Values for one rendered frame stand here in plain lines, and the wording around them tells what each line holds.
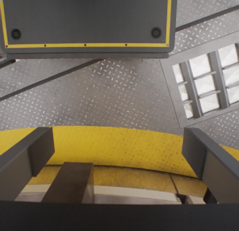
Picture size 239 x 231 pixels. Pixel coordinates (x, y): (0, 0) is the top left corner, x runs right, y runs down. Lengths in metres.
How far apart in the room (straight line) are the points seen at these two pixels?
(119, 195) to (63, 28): 0.81
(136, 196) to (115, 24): 0.80
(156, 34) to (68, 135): 0.80
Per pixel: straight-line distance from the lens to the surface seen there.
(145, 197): 0.99
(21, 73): 1.20
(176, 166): 1.28
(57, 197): 0.70
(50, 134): 0.17
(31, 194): 1.08
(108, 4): 0.75
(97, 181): 1.09
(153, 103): 1.08
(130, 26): 0.73
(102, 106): 1.07
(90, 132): 1.14
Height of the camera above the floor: 1.04
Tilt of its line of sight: 75 degrees down
